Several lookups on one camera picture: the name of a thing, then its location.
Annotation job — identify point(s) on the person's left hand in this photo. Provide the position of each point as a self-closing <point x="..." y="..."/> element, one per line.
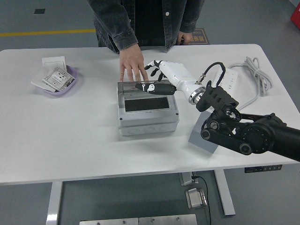
<point x="184" y="38"/>

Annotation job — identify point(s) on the person's right hand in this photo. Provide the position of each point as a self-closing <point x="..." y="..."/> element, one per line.
<point x="131" y="59"/>

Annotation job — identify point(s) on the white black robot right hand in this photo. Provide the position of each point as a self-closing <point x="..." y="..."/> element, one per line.
<point x="178" y="72"/>

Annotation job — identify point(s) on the grey junction box with lid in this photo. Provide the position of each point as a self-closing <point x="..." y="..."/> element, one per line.
<point x="147" y="122"/>

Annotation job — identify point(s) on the person's right forearm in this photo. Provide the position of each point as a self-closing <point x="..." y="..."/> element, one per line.
<point x="122" y="30"/>

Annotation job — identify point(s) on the person's left forearm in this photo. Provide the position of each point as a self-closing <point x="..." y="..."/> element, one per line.
<point x="191" y="16"/>

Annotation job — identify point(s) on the grey cube with round hole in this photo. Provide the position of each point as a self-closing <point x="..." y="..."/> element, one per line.
<point x="199" y="140"/>

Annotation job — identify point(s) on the silver metal box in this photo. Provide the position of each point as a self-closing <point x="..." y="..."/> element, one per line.
<point x="195" y="198"/>

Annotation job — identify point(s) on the black orange floor sign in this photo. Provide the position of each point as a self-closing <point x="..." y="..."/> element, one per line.
<point x="200" y="37"/>

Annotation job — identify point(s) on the person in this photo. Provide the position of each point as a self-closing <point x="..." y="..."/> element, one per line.
<point x="150" y="21"/>

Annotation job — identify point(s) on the white power strip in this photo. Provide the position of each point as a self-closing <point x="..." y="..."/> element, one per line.
<point x="230" y="77"/>

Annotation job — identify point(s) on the white socket panel printed label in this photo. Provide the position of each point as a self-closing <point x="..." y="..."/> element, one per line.
<point x="57" y="78"/>

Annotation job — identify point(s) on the flat white plate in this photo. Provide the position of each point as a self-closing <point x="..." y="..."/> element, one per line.
<point x="37" y="79"/>

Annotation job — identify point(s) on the black square floor cover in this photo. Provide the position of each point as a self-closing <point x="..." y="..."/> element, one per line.
<point x="39" y="11"/>

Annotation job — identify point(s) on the red object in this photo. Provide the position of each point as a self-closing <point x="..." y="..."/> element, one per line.
<point x="295" y="15"/>

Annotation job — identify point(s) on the black table control panel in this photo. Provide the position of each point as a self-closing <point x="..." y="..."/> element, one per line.
<point x="262" y="168"/>

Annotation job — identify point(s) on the white table leg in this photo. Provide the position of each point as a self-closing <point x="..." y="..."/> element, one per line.
<point x="225" y="192"/>
<point x="54" y="204"/>

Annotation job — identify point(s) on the grey metal plate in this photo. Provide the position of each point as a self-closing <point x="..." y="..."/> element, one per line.
<point x="109" y="222"/>
<point x="167" y="220"/>

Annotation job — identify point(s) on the plain white switch panel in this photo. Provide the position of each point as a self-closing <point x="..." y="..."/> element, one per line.
<point x="52" y="61"/>

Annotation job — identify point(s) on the silver metal bracket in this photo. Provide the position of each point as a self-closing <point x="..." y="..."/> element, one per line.
<point x="186" y="179"/>

